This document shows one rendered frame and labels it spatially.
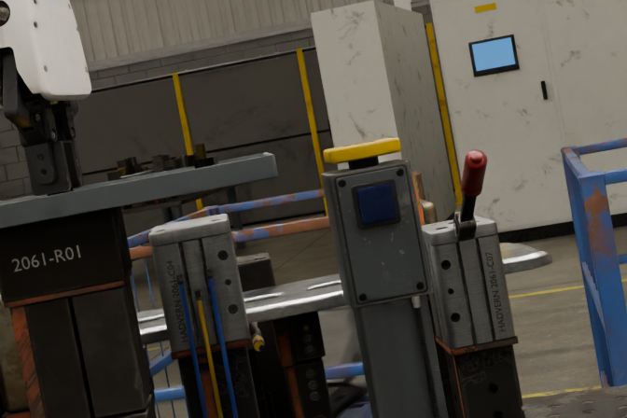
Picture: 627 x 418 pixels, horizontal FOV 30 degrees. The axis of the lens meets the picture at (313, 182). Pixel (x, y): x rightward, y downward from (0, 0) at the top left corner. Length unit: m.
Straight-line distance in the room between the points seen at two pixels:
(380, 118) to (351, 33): 0.68
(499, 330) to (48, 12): 0.52
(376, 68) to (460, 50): 0.64
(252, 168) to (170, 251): 0.22
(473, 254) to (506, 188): 7.78
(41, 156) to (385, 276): 0.30
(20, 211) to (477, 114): 8.04
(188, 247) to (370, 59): 7.85
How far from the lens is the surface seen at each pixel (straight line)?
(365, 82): 8.94
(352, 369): 2.98
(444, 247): 1.14
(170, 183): 0.92
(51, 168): 0.96
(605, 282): 2.85
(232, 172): 0.92
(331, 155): 0.96
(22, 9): 0.94
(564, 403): 1.83
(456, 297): 1.14
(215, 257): 1.11
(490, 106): 8.89
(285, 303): 1.24
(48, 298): 0.96
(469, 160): 1.02
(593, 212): 2.82
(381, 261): 0.96
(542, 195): 8.92
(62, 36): 0.98
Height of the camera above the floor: 1.19
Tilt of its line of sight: 3 degrees down
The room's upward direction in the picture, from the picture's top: 10 degrees counter-clockwise
